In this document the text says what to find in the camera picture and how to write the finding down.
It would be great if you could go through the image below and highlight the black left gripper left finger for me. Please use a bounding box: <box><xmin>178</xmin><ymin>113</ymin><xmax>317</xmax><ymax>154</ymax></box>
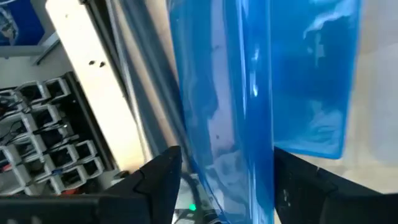
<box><xmin>102</xmin><ymin>145</ymin><xmax>183</xmax><ymax>224</ymax></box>

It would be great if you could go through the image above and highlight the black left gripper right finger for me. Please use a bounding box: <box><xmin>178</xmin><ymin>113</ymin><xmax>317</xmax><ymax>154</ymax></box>
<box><xmin>273</xmin><ymin>147</ymin><xmax>398</xmax><ymax>224</ymax></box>

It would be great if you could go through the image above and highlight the white compartment rack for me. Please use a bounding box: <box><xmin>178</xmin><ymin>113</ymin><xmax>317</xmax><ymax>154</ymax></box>
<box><xmin>0</xmin><ymin>77</ymin><xmax>106</xmax><ymax>196</ymax></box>

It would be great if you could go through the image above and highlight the grey metal bar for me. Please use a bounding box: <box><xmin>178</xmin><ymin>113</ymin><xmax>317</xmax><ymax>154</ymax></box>
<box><xmin>0</xmin><ymin>30</ymin><xmax>62</xmax><ymax>66</ymax></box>

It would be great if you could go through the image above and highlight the blue storage bin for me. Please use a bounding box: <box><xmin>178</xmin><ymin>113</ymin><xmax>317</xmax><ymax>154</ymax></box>
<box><xmin>0</xmin><ymin>0</ymin><xmax>46</xmax><ymax>47</ymax></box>

